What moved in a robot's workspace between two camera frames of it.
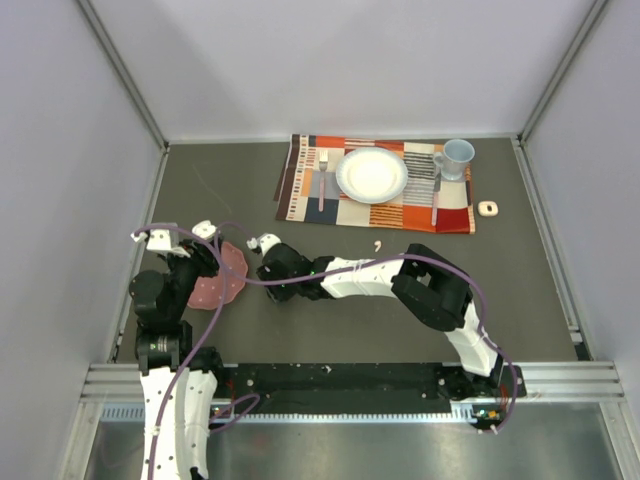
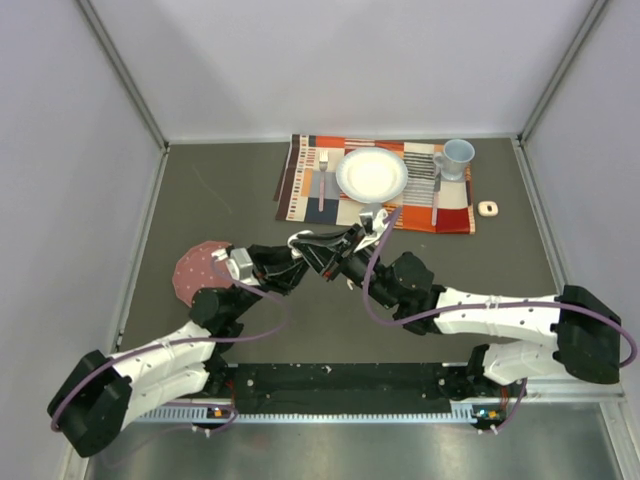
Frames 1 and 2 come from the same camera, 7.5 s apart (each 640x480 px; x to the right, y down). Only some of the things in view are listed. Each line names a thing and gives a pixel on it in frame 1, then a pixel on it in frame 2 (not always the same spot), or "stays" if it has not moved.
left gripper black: x=201 y=257 -> x=277 y=268
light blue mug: x=454 y=158 stays
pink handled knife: x=437 y=185 stays
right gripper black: x=280 y=296 -> x=322 y=257
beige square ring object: x=483 y=208 stays
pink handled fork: x=323 y=163 stays
